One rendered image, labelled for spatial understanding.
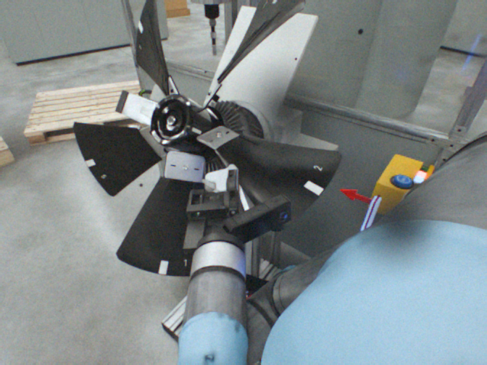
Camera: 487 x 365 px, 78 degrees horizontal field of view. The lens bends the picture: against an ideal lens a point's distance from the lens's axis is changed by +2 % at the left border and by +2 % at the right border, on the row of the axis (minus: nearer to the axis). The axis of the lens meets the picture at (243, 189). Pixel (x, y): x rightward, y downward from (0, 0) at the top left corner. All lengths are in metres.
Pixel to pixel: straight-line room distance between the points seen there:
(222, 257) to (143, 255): 0.39
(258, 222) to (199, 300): 0.16
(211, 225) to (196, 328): 0.17
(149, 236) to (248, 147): 0.31
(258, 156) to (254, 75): 0.40
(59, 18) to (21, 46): 0.70
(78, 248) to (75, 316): 0.48
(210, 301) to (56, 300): 1.72
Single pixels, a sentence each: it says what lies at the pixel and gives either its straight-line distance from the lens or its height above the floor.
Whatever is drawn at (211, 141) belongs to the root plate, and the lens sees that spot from 0.66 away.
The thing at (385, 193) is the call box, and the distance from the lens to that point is 0.81.
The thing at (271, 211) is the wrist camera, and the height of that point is 1.21.
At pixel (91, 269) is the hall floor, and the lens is 2.08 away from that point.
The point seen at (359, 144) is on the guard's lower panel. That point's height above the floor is 0.87.
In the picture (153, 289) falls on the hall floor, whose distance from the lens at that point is 1.87.
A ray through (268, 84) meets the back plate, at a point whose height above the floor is 1.20.
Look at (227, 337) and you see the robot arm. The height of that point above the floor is 1.21.
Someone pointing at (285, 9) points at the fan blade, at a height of 1.42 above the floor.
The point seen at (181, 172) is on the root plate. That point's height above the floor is 1.11.
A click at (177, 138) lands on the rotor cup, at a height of 1.20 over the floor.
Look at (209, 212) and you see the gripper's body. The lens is 0.47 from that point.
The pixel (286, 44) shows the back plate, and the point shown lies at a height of 1.29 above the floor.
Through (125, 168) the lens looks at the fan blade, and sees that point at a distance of 0.89.
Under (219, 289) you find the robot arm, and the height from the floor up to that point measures 1.21.
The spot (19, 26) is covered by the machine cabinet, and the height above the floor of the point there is 0.53.
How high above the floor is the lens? 1.53
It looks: 40 degrees down
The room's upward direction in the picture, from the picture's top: straight up
